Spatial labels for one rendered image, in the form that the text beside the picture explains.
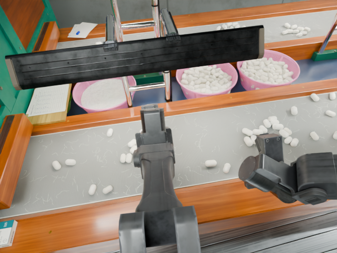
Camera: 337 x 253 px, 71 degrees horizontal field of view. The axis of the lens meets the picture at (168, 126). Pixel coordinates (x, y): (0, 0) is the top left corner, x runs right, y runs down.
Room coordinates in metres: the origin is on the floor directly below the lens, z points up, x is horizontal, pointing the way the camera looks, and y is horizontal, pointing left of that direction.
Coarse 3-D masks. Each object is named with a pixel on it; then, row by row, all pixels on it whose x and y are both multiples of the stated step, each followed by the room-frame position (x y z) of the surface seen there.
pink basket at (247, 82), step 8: (264, 56) 0.98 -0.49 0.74; (272, 56) 0.97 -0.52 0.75; (280, 56) 0.95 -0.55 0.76; (288, 56) 0.93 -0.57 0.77; (240, 64) 0.93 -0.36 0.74; (288, 64) 0.90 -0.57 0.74; (296, 64) 0.87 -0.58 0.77; (240, 72) 0.83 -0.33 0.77; (296, 72) 0.82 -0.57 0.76; (240, 80) 0.87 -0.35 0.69; (248, 80) 0.79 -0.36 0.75; (248, 88) 0.80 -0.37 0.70
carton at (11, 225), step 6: (0, 222) 0.23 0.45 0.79; (6, 222) 0.23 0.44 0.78; (12, 222) 0.23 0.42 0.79; (0, 228) 0.22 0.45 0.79; (6, 228) 0.22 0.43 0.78; (12, 228) 0.22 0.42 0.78; (0, 234) 0.20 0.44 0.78; (6, 234) 0.20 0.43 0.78; (12, 234) 0.20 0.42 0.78; (0, 240) 0.19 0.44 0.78; (6, 240) 0.19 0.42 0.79; (12, 240) 0.19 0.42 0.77; (0, 246) 0.18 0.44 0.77; (6, 246) 0.18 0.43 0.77
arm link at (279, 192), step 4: (276, 184) 0.21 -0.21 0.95; (280, 184) 0.21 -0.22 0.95; (276, 188) 0.21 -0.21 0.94; (280, 188) 0.21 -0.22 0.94; (284, 188) 0.21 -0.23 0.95; (272, 192) 0.22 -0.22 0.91; (276, 192) 0.20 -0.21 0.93; (280, 192) 0.20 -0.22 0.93; (284, 192) 0.20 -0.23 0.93; (288, 192) 0.20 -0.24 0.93; (276, 196) 0.20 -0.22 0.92; (280, 196) 0.20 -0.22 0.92; (284, 196) 0.20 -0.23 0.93; (288, 196) 0.20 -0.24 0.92; (284, 200) 0.19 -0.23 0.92; (288, 200) 0.19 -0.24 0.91; (292, 200) 0.19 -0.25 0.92; (296, 200) 0.19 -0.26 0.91
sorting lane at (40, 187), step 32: (320, 96) 0.68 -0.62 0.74; (96, 128) 0.58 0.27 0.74; (128, 128) 0.57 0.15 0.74; (192, 128) 0.56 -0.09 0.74; (224, 128) 0.55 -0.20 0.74; (256, 128) 0.54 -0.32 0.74; (288, 128) 0.53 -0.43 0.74; (320, 128) 0.52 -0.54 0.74; (32, 160) 0.46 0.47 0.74; (64, 160) 0.45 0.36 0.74; (96, 160) 0.44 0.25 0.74; (192, 160) 0.42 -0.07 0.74; (224, 160) 0.41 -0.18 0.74; (288, 160) 0.40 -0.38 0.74; (32, 192) 0.34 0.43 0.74; (64, 192) 0.33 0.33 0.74; (96, 192) 0.32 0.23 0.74; (128, 192) 0.32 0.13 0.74
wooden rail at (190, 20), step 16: (320, 0) 1.53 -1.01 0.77; (336, 0) 1.51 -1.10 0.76; (176, 16) 1.42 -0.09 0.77; (192, 16) 1.41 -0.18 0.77; (208, 16) 1.40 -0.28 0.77; (224, 16) 1.38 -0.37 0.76; (240, 16) 1.37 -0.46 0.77; (256, 16) 1.37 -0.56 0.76; (272, 16) 1.39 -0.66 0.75; (64, 32) 1.30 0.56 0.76; (96, 32) 1.28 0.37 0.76; (128, 32) 1.28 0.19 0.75
